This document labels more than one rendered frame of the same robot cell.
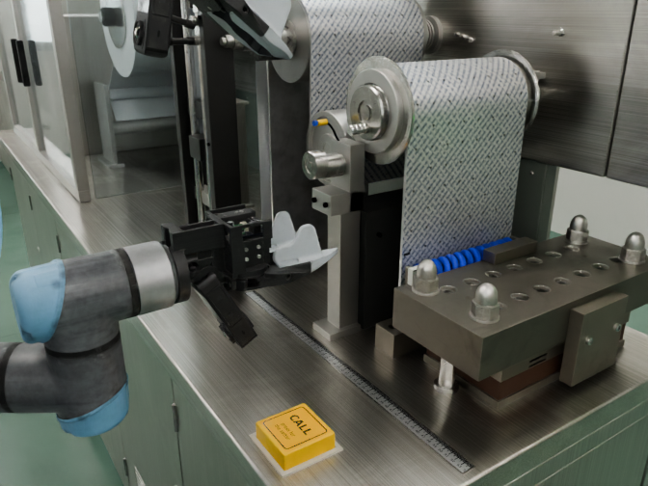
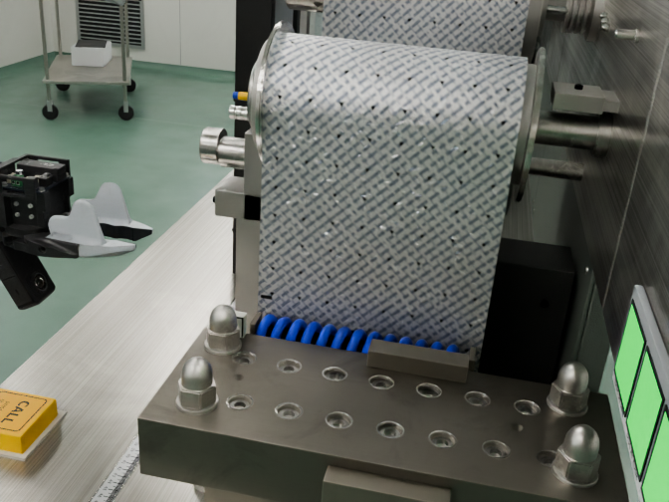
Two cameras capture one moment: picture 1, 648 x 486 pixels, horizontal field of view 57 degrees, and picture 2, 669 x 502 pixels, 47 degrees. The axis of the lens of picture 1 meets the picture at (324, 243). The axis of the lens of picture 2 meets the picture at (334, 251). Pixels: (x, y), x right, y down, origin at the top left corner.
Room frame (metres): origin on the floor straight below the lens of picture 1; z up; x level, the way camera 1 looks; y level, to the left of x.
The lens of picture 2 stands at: (0.33, -0.66, 1.43)
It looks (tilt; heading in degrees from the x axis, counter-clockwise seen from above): 25 degrees down; 44
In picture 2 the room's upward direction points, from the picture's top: 4 degrees clockwise
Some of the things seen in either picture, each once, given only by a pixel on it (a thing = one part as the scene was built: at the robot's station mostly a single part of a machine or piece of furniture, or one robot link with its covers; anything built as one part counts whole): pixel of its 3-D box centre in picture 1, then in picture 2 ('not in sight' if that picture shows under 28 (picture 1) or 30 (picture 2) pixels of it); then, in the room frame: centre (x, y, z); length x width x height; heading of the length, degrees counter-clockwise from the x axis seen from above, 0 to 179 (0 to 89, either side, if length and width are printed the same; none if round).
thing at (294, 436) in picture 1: (294, 435); (10, 419); (0.57, 0.03, 0.91); 0.07 x 0.07 x 0.02; 34
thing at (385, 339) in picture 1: (452, 315); not in sight; (0.85, -0.21, 0.92); 0.28 x 0.04 x 0.04; 124
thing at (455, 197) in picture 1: (463, 202); (373, 260); (0.85, -0.21, 1.11); 0.23 x 0.01 x 0.18; 124
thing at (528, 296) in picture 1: (535, 292); (382, 431); (0.77, -0.31, 1.00); 0.40 x 0.16 x 0.06; 124
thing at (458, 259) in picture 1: (467, 259); (360, 346); (0.83, -0.22, 1.03); 0.21 x 0.04 x 0.03; 124
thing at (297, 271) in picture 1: (274, 271); (49, 239); (0.64, 0.06, 1.09); 0.09 x 0.05 x 0.02; 115
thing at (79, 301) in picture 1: (74, 297); not in sight; (0.55, 0.26, 1.11); 0.11 x 0.08 x 0.09; 124
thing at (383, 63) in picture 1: (377, 111); (279, 97); (0.84, -0.08, 1.25); 0.15 x 0.01 x 0.15; 34
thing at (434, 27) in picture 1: (416, 35); (568, 8); (1.20, -0.18, 1.33); 0.07 x 0.07 x 0.07; 34
